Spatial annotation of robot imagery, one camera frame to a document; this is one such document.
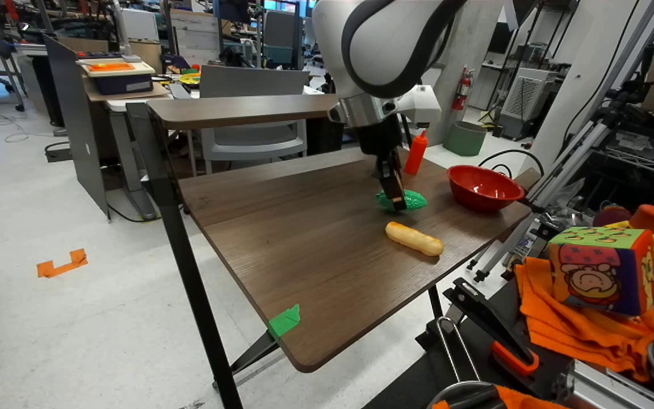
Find red plastic bowl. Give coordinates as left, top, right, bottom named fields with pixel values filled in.
left=447, top=163, right=526, bottom=214

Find green tape piece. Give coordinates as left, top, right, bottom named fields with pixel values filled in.
left=265, top=303, right=303, bottom=341

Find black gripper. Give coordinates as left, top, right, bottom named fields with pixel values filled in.
left=352, top=112, right=411, bottom=214

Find black cable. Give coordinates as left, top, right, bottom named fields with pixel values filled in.
left=477, top=147, right=546, bottom=180

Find black clamp orange handle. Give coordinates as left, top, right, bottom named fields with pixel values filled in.
left=441, top=274, right=543, bottom=381

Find wooden side desk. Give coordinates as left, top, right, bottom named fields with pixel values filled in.
left=147, top=92, right=344, bottom=178

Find yellow bread roll toy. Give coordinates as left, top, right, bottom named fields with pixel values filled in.
left=383, top=218, right=444, bottom=260

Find box with orange lid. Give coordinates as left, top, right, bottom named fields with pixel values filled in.
left=74, top=56, right=158, bottom=98

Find gray partition panel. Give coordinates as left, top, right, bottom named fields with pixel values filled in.
left=43, top=36, right=113, bottom=222

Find white chair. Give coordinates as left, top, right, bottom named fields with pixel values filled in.
left=400, top=81, right=444, bottom=128

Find colourful plush cube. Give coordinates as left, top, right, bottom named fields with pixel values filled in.
left=544, top=224, right=654, bottom=318

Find red fire extinguisher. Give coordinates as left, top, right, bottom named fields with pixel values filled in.
left=450, top=67, right=474, bottom=113

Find green leaf-shaped toy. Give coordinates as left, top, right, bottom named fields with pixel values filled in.
left=371, top=189, right=429, bottom=215

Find black metal table frame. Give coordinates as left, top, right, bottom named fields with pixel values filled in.
left=123, top=101, right=450, bottom=409

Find green bin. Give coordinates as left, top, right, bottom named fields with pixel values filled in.
left=441, top=119, right=487, bottom=159

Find orange cloth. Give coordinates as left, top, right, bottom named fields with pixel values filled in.
left=513, top=256, right=654, bottom=385

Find aluminium frame rails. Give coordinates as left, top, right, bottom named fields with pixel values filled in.
left=526, top=0, right=654, bottom=218

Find orange foam block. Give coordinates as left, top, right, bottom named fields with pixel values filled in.
left=628, top=203, right=654, bottom=234

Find gray office chair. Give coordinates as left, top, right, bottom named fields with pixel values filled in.
left=198, top=64, right=310, bottom=173

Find orange floor tape marker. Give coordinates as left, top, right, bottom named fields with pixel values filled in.
left=33, top=248, right=91, bottom=279

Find red ketchup bottle toy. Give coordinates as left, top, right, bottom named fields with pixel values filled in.
left=401, top=129, right=429, bottom=180

